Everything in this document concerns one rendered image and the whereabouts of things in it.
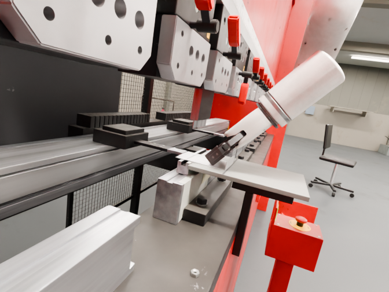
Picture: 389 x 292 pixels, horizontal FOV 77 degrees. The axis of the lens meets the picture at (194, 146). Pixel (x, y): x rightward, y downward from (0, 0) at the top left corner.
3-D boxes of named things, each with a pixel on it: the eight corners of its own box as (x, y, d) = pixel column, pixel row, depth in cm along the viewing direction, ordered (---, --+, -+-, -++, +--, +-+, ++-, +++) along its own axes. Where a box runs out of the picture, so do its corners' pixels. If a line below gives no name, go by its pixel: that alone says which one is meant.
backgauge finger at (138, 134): (174, 163, 61) (177, 143, 60) (92, 141, 69) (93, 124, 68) (191, 154, 72) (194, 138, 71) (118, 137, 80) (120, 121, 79)
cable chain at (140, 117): (90, 128, 79) (91, 116, 78) (75, 124, 80) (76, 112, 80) (149, 122, 113) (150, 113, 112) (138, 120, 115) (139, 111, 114)
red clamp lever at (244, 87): (245, 105, 73) (252, 71, 71) (232, 102, 74) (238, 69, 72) (246, 105, 75) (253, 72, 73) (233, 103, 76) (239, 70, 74)
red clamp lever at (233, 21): (242, 13, 45) (242, 56, 54) (221, 12, 47) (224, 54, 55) (240, 19, 45) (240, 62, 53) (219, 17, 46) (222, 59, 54)
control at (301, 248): (314, 272, 80) (329, 222, 76) (264, 255, 85) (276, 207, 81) (308, 241, 98) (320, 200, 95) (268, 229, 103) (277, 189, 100)
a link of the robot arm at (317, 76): (270, 94, 60) (265, 89, 52) (318, 54, 55) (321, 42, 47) (292, 120, 59) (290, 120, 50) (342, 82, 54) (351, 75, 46)
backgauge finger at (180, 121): (220, 141, 104) (222, 129, 103) (166, 128, 112) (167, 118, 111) (226, 138, 115) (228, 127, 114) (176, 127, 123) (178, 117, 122)
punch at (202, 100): (196, 129, 59) (202, 88, 57) (188, 127, 59) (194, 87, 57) (208, 126, 68) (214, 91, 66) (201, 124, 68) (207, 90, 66)
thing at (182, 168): (187, 175, 58) (189, 163, 58) (176, 172, 59) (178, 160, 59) (210, 159, 77) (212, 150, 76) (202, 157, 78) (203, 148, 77)
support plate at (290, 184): (308, 202, 48) (309, 197, 48) (187, 169, 56) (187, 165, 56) (302, 178, 65) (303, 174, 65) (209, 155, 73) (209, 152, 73)
